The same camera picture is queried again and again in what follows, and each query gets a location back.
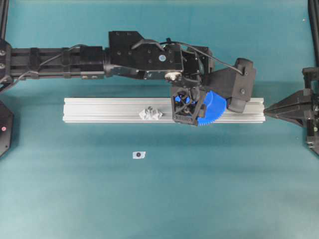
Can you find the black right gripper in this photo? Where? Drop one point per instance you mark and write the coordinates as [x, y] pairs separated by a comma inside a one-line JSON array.
[[302, 118]]

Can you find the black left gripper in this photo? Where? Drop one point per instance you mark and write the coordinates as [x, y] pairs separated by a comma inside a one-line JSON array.
[[187, 99]]

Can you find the large blue plastic gear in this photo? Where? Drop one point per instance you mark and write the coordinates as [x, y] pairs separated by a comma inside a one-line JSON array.
[[216, 106]]

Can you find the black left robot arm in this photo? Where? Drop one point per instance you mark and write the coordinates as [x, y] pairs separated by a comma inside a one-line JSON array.
[[127, 55]]

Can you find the far steel shaft pin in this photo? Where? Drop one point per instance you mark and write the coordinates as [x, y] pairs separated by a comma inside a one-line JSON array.
[[150, 113]]

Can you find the silver aluminium extrusion rail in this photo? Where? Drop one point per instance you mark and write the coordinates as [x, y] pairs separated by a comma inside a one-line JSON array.
[[126, 110]]

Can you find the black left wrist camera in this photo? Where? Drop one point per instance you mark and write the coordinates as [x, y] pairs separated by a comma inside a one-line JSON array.
[[236, 88]]

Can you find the black frame post right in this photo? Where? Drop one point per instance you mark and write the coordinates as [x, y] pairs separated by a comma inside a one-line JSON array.
[[313, 11]]

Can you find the black frame post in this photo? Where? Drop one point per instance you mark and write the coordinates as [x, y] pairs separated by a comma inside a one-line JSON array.
[[313, 11], [4, 5]]

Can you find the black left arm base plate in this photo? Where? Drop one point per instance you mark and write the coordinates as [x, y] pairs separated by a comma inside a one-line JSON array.
[[6, 124]]

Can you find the black frame post left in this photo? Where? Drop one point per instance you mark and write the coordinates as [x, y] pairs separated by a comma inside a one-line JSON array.
[[4, 5]]

